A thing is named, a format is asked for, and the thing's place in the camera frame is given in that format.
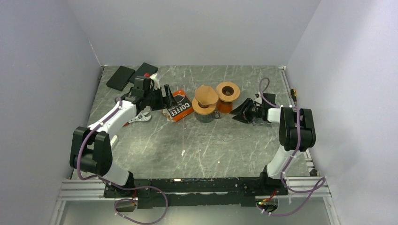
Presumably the white small device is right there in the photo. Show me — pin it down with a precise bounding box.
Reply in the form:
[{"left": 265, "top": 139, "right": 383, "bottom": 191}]
[{"left": 110, "top": 135, "right": 118, "bottom": 148}]

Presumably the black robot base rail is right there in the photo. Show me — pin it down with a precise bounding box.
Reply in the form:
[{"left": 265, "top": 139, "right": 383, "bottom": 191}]
[{"left": 104, "top": 173, "right": 288, "bottom": 209}]

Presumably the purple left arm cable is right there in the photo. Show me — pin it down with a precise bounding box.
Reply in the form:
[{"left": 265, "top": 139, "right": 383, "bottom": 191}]
[{"left": 76, "top": 97, "right": 169, "bottom": 225}]

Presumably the brown paper coffee filter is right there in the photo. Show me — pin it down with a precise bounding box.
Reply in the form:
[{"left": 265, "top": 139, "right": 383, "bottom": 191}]
[{"left": 195, "top": 85, "right": 219, "bottom": 106}]

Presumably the orange coffee filter box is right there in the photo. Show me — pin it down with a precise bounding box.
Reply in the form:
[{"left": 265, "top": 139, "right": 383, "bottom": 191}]
[{"left": 161, "top": 89, "right": 194, "bottom": 122}]

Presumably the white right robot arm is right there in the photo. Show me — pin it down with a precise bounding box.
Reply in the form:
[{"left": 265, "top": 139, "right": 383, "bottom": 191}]
[{"left": 230, "top": 93, "right": 316, "bottom": 195}]

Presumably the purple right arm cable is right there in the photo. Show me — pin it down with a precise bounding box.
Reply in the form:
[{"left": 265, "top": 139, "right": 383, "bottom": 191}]
[{"left": 256, "top": 77, "right": 326, "bottom": 218}]

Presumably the orange glass with wooden band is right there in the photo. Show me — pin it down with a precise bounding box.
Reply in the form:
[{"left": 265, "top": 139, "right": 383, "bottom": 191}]
[{"left": 216, "top": 100, "right": 233, "bottom": 113}]

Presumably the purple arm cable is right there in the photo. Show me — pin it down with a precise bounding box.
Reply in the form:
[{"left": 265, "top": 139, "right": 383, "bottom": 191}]
[
  {"left": 256, "top": 77, "right": 326, "bottom": 218},
  {"left": 76, "top": 97, "right": 169, "bottom": 225}
]

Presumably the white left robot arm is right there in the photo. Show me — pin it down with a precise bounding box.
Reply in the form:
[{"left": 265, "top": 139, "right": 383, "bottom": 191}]
[{"left": 69, "top": 73, "right": 176, "bottom": 197}]

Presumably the black network switch box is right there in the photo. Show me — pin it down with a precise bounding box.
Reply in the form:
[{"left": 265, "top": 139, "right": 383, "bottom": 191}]
[{"left": 106, "top": 66, "right": 136, "bottom": 91}]

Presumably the grey glass pitcher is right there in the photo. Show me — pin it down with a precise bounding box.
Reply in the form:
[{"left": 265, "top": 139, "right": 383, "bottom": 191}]
[{"left": 194, "top": 110, "right": 221, "bottom": 123}]

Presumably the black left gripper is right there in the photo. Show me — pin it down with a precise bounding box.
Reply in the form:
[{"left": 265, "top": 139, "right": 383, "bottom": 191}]
[{"left": 144, "top": 84, "right": 178, "bottom": 112}]

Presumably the wooden dripper ring holder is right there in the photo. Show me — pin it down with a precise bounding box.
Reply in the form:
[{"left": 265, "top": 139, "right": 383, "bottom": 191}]
[{"left": 192, "top": 98, "right": 216, "bottom": 115}]

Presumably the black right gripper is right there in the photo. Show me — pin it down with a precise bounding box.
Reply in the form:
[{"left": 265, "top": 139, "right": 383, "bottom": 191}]
[{"left": 230, "top": 98, "right": 264, "bottom": 123}]

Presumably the red handled adjustable wrench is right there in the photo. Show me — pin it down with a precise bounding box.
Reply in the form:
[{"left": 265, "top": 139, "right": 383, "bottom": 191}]
[{"left": 124, "top": 112, "right": 152, "bottom": 126}]

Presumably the yellow black tool handle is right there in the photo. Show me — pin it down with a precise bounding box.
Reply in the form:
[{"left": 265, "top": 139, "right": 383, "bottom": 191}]
[{"left": 290, "top": 89, "right": 297, "bottom": 104}]

